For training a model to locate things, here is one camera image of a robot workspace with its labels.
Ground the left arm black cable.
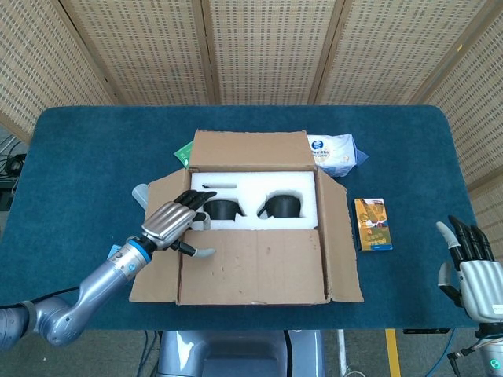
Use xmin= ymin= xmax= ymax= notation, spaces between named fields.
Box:
xmin=11 ymin=286 xmax=86 ymax=306

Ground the red taped cardboard box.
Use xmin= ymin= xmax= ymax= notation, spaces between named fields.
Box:
xmin=128 ymin=129 xmax=365 ymax=306

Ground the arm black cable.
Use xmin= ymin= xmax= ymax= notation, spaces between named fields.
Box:
xmin=11 ymin=286 xmax=86 ymax=306
xmin=447 ymin=345 xmax=484 ymax=370

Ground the white plastic squeeze bottle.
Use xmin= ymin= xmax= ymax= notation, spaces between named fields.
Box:
xmin=131 ymin=183 xmax=151 ymax=209

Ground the black cable bundle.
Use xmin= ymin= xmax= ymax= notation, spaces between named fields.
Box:
xmin=0 ymin=137 xmax=27 ymax=197

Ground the green sachet packet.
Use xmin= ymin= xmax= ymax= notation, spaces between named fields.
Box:
xmin=173 ymin=141 xmax=194 ymax=166

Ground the orange yellow printed carton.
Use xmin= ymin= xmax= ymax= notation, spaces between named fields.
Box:
xmin=353 ymin=197 xmax=394 ymax=252

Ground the white foam insert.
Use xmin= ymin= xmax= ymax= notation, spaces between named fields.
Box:
xmin=190 ymin=170 xmax=318 ymax=232

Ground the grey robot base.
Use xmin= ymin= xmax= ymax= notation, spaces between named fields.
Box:
xmin=156 ymin=329 xmax=327 ymax=377

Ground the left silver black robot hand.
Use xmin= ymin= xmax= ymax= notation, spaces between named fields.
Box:
xmin=140 ymin=189 xmax=218 ymax=260

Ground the white blue tissue pack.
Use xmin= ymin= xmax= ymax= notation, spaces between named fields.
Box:
xmin=306 ymin=133 xmax=370 ymax=180

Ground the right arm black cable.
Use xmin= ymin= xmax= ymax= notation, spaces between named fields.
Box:
xmin=447 ymin=345 xmax=484 ymax=370

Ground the black cup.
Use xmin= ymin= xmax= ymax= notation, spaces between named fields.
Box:
xmin=257 ymin=192 xmax=304 ymax=219
xmin=203 ymin=199 xmax=247 ymax=221

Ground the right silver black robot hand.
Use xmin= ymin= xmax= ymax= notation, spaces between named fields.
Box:
xmin=435 ymin=214 xmax=503 ymax=325

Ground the woven wooden folding screen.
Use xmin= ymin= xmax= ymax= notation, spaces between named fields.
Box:
xmin=0 ymin=0 xmax=503 ymax=189

